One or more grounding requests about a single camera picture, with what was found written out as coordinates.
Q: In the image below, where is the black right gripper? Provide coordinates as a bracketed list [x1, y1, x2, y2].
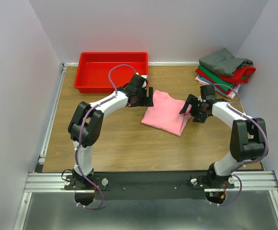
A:
[179, 93, 208, 124]

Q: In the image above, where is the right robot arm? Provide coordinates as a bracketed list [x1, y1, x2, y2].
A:
[179, 94, 268, 188]

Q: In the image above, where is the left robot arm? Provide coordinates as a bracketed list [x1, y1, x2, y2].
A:
[67, 73, 154, 189]

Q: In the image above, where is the blue folded t shirt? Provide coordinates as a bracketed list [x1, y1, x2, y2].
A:
[196, 75, 226, 93]

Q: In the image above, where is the green folded t shirt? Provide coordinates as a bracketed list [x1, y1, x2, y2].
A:
[198, 64, 249, 92]

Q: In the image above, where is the white folded t shirt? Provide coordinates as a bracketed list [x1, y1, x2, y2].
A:
[226, 84, 241, 99]

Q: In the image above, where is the light pink folded t shirt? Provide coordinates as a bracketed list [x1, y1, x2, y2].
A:
[195, 75, 236, 99]

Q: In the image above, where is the grey folded t shirt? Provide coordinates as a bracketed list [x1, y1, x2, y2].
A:
[199, 48, 254, 77]

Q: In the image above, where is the red folded t shirt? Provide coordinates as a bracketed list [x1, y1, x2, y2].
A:
[195, 65, 256, 94]

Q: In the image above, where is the red plastic tray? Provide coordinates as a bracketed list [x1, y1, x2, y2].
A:
[74, 52, 148, 93]

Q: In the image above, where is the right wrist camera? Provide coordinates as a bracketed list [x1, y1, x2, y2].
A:
[200, 84, 217, 102]

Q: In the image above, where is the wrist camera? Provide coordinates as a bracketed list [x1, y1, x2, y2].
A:
[141, 75, 149, 88]
[200, 84, 217, 102]

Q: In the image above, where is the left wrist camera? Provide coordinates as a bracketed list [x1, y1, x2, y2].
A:
[141, 75, 149, 88]

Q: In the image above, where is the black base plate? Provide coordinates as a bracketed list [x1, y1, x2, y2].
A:
[64, 170, 234, 201]

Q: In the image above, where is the aluminium frame rail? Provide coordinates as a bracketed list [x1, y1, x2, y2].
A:
[24, 170, 278, 193]

